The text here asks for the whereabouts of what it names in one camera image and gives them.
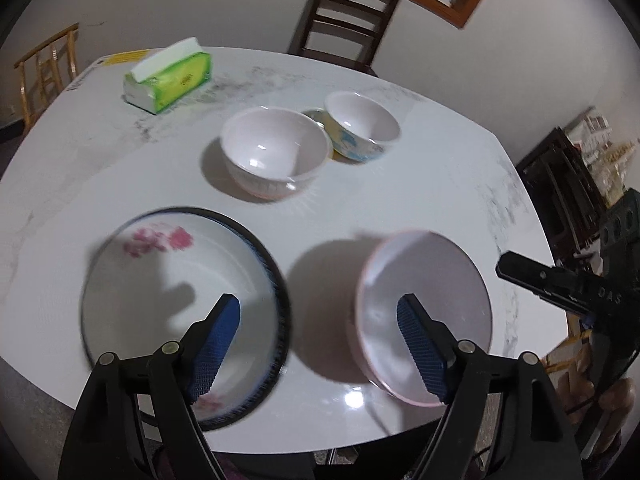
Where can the blue floral plate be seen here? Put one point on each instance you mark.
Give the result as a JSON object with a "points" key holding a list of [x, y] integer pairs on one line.
{"points": [[281, 290]]}

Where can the white plate pink flowers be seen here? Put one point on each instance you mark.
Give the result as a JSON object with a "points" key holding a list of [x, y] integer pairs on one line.
{"points": [[150, 280]]}

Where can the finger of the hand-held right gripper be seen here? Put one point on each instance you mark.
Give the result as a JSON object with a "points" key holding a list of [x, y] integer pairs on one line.
{"points": [[530, 272]]}

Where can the white ribbed bowl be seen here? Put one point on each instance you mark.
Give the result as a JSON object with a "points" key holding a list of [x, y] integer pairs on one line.
{"points": [[270, 140]]}

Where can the green tissue box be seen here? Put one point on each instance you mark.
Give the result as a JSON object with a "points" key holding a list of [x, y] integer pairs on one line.
{"points": [[175, 77]]}

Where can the bamboo chair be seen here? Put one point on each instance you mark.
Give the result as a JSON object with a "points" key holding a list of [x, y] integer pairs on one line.
{"points": [[48, 76]]}

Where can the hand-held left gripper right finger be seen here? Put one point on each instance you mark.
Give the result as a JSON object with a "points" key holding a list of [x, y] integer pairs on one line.
{"points": [[422, 350]]}

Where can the person's right hand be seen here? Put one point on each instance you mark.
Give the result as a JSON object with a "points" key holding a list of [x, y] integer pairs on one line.
{"points": [[577, 385]]}

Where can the clear plastic bag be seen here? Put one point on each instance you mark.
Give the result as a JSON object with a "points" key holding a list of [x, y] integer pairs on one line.
{"points": [[617, 165]]}

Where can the dark wooden cabinet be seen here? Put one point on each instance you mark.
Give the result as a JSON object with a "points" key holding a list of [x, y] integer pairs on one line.
{"points": [[555, 180]]}

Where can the folded newspaper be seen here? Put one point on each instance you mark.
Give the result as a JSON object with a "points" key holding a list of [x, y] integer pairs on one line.
{"points": [[592, 127]]}

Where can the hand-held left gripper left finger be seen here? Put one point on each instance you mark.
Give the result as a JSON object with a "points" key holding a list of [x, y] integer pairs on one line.
{"points": [[215, 350]]}

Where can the white printed bowl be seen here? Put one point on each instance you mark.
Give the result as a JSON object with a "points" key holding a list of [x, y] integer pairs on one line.
{"points": [[360, 115]]}

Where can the large pink bowl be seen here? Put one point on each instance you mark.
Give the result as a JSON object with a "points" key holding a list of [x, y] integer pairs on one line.
{"points": [[435, 280]]}

